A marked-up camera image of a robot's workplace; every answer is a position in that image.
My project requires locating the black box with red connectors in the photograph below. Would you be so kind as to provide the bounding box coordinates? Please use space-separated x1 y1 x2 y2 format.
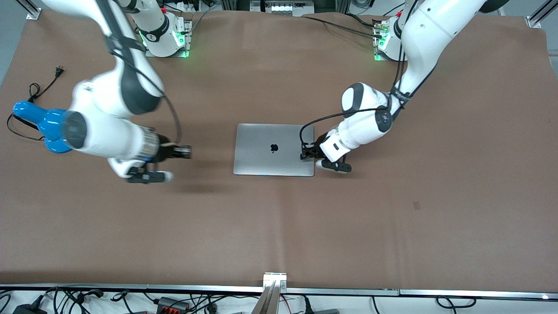
156 297 190 314

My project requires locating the white power strip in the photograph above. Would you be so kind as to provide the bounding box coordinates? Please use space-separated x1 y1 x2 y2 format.
249 0 315 17

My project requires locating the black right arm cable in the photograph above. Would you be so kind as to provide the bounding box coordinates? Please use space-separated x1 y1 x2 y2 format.
96 0 183 144

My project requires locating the aluminium frame corner post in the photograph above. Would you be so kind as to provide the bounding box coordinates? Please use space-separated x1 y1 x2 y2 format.
15 0 42 20
525 0 558 29

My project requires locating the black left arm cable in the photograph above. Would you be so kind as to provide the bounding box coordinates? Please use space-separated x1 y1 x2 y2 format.
299 59 412 151

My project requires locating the brown table mat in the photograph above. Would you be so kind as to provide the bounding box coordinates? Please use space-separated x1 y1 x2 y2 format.
0 9 558 293

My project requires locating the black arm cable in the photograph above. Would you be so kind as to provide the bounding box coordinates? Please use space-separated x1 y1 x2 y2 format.
299 59 412 151
96 0 183 144

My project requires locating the aluminium table edge rail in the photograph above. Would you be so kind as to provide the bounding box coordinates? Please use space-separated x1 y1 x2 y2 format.
0 283 558 301

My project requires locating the black cable across mat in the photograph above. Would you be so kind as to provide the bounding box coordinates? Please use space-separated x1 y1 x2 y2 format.
303 13 384 38

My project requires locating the black lamp power cord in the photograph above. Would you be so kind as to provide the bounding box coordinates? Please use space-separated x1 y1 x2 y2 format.
7 65 66 142

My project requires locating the black tangled cable bundle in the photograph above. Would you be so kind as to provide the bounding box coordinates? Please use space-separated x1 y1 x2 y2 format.
41 287 131 314

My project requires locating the aluminium centre profile beam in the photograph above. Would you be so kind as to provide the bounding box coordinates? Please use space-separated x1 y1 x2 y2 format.
251 273 288 314

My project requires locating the black looped floor cable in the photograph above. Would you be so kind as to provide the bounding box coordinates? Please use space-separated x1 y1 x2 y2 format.
436 296 478 309

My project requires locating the blue desk lamp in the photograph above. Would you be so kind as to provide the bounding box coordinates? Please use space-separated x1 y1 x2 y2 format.
12 100 72 154

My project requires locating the silver laptop with black keyboard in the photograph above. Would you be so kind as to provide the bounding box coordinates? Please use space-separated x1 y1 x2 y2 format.
233 123 315 177

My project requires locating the black power adapter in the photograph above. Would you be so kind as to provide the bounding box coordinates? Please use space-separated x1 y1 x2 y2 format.
12 304 48 314

